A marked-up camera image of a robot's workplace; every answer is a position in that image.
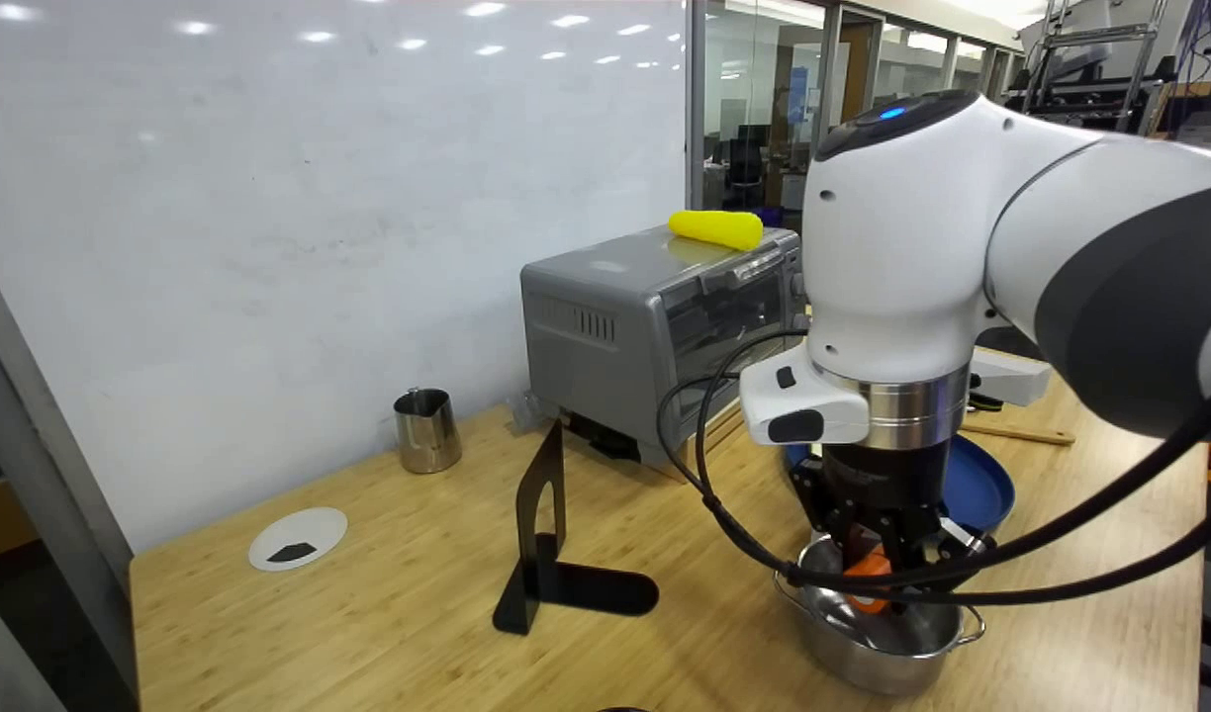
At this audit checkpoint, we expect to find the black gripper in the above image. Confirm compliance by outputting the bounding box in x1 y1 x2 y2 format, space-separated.
814 442 956 605

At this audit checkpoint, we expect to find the orange carrot half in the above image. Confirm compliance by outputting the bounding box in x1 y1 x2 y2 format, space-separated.
843 540 898 622

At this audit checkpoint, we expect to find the wooden slatted riser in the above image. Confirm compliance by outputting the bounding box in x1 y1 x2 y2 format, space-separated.
658 392 769 486

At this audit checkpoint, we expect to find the black metal bookend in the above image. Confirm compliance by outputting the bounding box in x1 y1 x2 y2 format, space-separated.
488 416 662 643

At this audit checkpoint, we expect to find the grey toaster oven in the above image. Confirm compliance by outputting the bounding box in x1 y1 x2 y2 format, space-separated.
517 225 820 473

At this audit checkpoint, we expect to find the yellow plastic corn cob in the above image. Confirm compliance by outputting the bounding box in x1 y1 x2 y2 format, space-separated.
663 206 769 254

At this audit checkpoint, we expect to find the metal cup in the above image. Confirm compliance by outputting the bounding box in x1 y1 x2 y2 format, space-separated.
392 390 466 478

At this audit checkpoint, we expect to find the steel pot with handles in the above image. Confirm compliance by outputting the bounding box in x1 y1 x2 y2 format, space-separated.
773 532 989 701

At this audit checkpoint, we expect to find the white and blue wrist mount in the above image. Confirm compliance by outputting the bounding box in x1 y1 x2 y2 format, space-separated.
735 343 1059 450

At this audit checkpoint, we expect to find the white cable grommet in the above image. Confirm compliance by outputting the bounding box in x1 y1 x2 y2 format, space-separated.
247 506 351 579

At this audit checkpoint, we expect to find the grey metal frame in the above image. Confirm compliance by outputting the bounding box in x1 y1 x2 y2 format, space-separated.
0 243 142 712

